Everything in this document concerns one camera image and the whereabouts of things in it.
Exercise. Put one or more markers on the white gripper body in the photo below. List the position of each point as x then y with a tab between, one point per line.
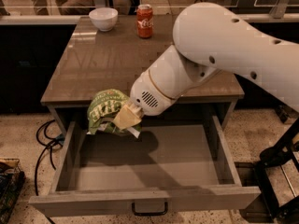
147	92

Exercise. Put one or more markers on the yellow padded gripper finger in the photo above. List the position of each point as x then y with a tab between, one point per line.
128	116

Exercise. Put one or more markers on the green jalapeno chip bag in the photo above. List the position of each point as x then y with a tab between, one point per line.
103	109

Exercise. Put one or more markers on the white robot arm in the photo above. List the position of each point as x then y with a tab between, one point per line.
208	38

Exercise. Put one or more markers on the open grey top drawer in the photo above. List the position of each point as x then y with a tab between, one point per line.
191	169

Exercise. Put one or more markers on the grey cabinet with countertop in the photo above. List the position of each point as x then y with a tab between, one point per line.
95	61

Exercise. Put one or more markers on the red Coca-Cola can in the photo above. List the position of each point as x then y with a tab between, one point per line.
144	21

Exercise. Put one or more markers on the white ceramic bowl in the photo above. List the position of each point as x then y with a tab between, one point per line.
104	18

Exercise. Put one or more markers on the black drawer handle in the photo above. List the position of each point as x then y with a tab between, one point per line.
147	209

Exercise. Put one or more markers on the wire basket with items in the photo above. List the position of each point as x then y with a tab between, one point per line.
12	178

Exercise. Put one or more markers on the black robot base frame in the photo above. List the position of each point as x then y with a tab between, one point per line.
276	174

